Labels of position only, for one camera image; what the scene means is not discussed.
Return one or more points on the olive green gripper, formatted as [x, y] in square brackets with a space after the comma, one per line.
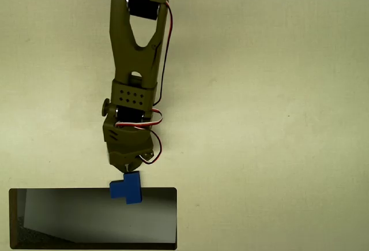
[124, 158]

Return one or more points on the blue T-shaped block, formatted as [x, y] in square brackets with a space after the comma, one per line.
[131, 187]

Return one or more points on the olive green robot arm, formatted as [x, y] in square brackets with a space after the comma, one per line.
[127, 54]

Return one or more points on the dark rectangular bin opening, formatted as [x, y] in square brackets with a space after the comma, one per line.
[72, 219]

